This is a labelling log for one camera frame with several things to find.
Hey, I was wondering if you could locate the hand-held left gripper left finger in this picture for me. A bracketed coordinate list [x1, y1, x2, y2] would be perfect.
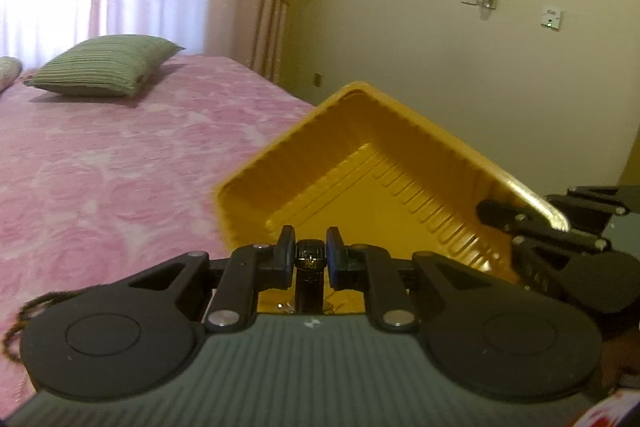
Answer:
[127, 226, 297, 334]

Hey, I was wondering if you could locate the pink floral blanket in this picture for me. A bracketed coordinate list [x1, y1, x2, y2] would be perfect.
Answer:
[0, 54, 321, 414]

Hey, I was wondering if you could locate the yellow plastic tray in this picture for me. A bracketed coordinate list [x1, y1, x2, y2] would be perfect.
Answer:
[212, 81, 571, 315]

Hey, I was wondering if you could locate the green striped pillow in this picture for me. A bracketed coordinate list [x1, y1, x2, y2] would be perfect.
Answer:
[22, 35, 186, 98]

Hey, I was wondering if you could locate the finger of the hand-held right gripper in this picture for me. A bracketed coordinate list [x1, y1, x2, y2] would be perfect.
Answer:
[476, 199, 612, 295]
[545, 185, 631, 216]

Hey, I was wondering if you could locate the pale patterned pillow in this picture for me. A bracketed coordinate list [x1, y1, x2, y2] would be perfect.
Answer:
[0, 56, 24, 94]

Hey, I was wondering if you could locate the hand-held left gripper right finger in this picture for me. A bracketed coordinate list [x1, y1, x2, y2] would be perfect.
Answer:
[325, 226, 491, 334]

